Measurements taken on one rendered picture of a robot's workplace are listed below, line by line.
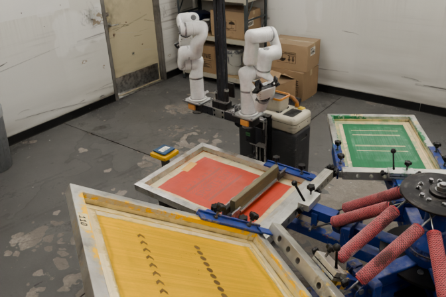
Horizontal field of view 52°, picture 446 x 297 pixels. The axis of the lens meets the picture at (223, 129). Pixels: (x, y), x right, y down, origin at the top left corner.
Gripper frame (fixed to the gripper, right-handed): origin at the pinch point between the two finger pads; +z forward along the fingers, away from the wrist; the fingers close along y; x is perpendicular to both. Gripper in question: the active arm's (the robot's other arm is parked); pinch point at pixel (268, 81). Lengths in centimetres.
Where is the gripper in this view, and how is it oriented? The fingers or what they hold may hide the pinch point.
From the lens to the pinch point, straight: 248.0
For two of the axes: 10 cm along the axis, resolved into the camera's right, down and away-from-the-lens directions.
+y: 9.2, -3.1, 2.5
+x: 3.9, 8.3, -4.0
